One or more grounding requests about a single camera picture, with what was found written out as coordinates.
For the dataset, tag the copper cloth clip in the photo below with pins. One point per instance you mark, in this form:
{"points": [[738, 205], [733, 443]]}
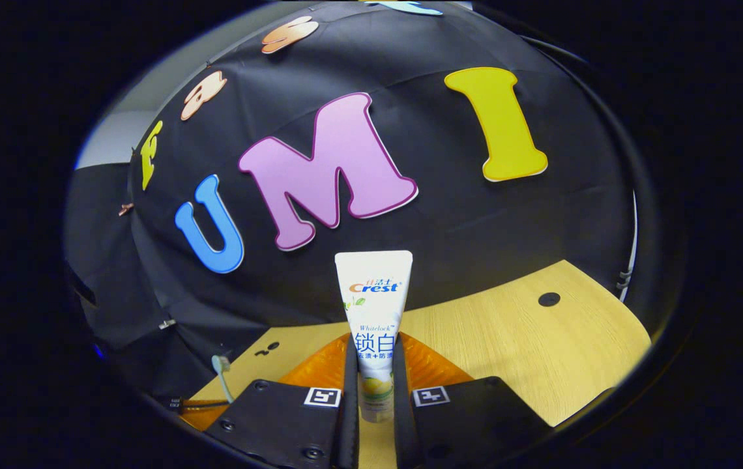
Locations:
{"points": [[126, 209]]}

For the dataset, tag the black backdrop cloth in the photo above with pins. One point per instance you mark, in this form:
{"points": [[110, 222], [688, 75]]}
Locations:
{"points": [[476, 215]]}

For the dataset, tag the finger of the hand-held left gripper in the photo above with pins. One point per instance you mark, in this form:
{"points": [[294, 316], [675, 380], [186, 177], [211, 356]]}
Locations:
{"points": [[202, 417]]}

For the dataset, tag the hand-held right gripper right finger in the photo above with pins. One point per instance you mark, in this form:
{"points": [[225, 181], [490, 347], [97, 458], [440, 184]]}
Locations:
{"points": [[401, 430]]}

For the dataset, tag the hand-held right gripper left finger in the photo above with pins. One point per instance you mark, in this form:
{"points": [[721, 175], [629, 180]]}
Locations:
{"points": [[350, 430]]}

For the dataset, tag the silver metal clip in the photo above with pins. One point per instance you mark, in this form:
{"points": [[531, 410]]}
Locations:
{"points": [[167, 324]]}

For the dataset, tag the white toothpaste tube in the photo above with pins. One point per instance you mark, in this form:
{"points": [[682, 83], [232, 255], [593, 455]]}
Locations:
{"points": [[375, 312]]}

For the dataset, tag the wooden desktop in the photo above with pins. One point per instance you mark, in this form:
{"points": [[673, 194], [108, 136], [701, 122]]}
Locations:
{"points": [[508, 352]]}

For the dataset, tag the black round desk grommet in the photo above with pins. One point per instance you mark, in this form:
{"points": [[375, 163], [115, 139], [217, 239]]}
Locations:
{"points": [[549, 299]]}

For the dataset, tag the mint green toothbrush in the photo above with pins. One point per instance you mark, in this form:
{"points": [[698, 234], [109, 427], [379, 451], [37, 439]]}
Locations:
{"points": [[221, 368]]}

